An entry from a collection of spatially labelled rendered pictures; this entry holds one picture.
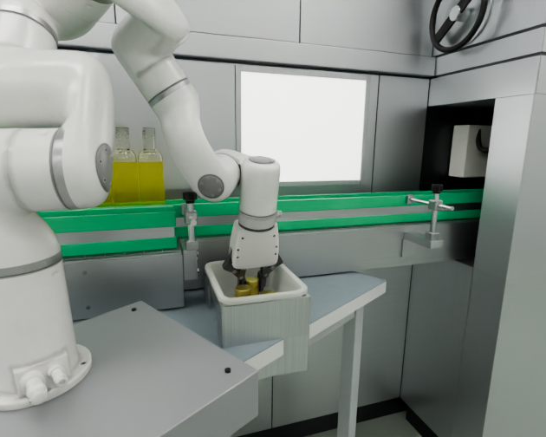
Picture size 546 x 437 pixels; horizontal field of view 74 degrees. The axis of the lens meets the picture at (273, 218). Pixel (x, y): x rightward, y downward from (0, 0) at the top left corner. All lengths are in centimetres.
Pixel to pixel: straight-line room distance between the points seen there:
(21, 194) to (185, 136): 28
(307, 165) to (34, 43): 79
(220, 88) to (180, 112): 42
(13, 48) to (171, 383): 44
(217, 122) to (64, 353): 72
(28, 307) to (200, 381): 22
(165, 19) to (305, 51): 60
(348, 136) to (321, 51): 26
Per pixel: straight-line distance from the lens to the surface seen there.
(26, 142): 47
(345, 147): 120
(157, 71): 68
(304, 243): 98
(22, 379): 54
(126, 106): 105
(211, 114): 106
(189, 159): 64
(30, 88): 52
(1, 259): 49
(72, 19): 66
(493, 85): 124
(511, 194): 117
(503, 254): 120
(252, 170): 67
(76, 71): 50
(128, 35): 69
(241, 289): 77
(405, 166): 137
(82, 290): 83
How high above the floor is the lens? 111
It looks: 12 degrees down
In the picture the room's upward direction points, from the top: 1 degrees clockwise
